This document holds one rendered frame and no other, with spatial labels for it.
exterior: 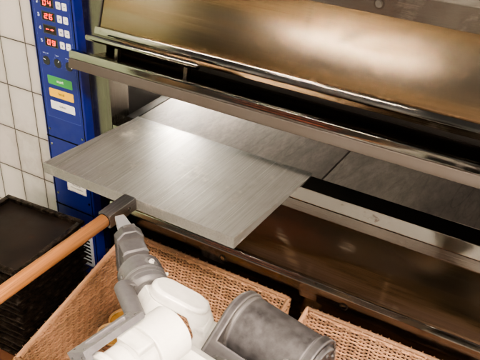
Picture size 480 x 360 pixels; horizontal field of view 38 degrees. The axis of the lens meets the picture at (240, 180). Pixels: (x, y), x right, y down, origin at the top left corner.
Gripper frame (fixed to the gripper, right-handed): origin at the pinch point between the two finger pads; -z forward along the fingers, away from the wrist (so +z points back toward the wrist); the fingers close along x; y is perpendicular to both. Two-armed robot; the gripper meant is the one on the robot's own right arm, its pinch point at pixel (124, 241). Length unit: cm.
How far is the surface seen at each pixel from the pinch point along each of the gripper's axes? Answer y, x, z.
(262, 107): 31.7, -23.8, -3.2
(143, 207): 7.3, 0.6, -11.5
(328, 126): 40.5, -23.8, 9.0
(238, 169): 34.3, 1.5, -20.6
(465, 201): 79, 2, 11
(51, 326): -14, 46, -31
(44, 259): -16.4, -0.9, 1.6
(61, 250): -12.7, -0.7, -0.5
